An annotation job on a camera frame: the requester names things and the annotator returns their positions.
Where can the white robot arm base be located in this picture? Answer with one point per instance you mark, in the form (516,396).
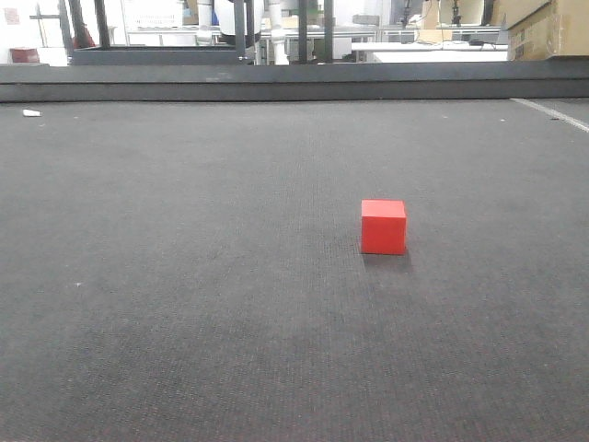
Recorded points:
(242,20)

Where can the red magnetic cube block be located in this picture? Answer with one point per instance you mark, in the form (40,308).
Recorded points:
(383,227)

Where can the white lab table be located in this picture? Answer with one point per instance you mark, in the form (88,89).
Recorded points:
(418,53)

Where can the large cardboard box right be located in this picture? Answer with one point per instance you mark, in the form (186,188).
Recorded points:
(539,30)

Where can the red box on left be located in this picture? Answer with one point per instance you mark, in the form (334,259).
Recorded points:
(24,55)

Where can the black metal frame stand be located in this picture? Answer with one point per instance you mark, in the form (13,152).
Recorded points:
(164,33)

